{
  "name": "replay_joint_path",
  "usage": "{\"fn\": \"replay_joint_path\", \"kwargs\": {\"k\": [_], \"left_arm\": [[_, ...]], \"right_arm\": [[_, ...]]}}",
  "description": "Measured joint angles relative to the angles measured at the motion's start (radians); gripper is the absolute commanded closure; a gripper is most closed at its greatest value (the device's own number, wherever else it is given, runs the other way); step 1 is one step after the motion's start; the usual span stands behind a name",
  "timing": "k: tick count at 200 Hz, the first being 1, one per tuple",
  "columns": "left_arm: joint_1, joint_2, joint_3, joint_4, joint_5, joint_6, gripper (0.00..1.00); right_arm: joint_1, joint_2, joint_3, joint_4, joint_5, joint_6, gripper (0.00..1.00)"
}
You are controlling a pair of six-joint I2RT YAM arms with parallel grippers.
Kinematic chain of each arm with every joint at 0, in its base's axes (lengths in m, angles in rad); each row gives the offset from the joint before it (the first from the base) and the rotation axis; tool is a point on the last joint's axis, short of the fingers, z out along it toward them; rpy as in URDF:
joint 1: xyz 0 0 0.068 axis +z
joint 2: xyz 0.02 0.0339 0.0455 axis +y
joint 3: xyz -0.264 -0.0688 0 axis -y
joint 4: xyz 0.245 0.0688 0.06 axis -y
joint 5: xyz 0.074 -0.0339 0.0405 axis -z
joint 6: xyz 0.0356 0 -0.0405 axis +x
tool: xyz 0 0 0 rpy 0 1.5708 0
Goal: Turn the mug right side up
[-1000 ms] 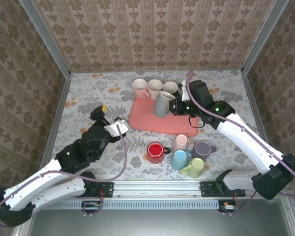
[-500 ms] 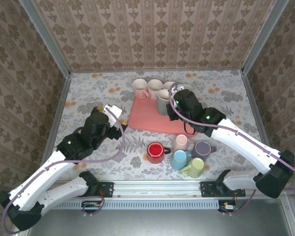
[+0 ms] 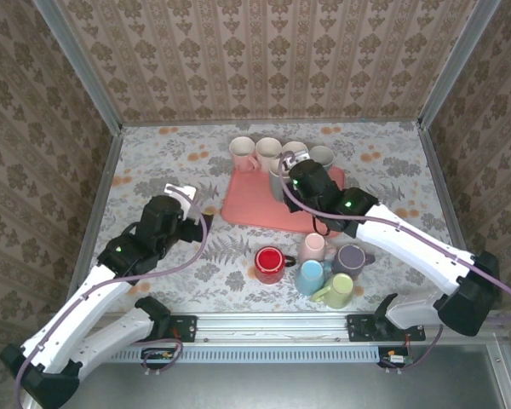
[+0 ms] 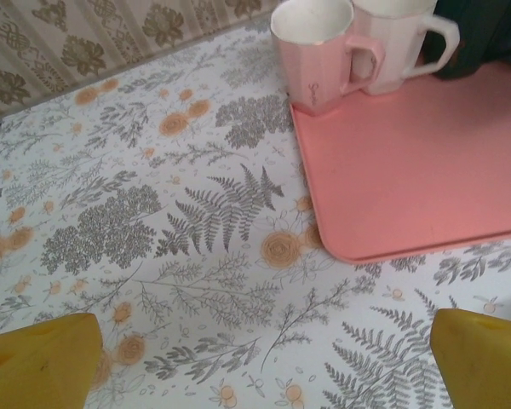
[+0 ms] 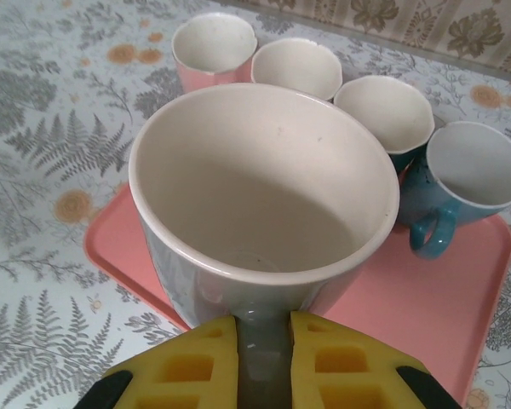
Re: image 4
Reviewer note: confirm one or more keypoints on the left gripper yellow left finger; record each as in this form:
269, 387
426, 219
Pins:
38, 366

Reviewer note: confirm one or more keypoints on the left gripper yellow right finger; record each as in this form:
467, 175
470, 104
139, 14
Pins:
485, 366

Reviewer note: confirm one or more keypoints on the dark green mug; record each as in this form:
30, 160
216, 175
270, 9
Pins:
494, 34

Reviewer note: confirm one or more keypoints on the whitish pink faceted mug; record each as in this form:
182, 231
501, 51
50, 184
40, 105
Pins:
392, 42

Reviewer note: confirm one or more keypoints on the floral patterned tablecloth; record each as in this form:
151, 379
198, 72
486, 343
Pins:
196, 255

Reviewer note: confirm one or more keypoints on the pink plastic tray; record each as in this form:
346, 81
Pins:
409, 170

